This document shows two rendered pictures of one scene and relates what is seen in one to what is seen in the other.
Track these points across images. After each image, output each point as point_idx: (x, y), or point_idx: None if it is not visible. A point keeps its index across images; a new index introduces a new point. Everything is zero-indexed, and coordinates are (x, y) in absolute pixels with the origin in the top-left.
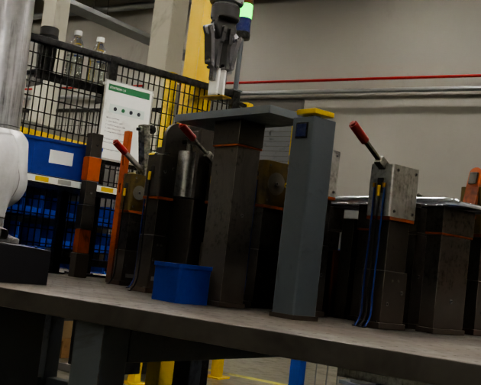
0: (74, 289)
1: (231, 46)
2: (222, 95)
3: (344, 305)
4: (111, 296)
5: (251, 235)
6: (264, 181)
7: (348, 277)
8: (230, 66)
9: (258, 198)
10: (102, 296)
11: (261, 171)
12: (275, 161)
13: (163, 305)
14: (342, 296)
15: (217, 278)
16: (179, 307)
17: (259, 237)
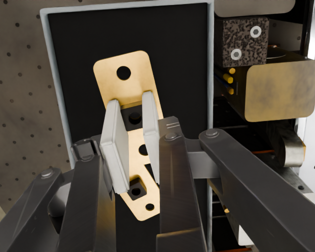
0: None
1: (285, 251)
2: None
3: (255, 129)
4: (20, 68)
5: (213, 61)
6: (232, 105)
7: (266, 142)
8: (211, 182)
9: (222, 87)
10: (7, 80)
11: (236, 102)
12: (265, 120)
13: (38, 148)
14: (258, 129)
15: None
16: (52, 150)
17: (213, 78)
